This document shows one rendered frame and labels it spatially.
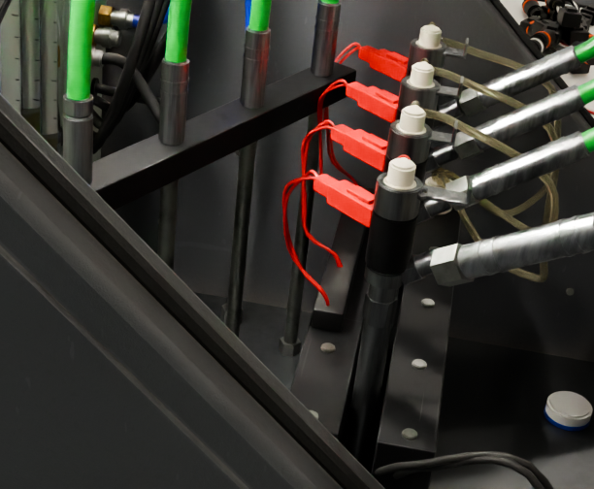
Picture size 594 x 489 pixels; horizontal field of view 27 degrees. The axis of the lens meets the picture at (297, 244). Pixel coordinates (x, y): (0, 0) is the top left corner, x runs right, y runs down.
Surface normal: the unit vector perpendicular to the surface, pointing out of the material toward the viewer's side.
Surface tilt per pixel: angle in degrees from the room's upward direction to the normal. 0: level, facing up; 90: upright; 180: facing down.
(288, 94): 0
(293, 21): 90
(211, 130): 0
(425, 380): 0
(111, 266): 43
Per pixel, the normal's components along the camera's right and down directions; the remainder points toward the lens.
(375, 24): -0.17, 0.48
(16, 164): 0.74, -0.51
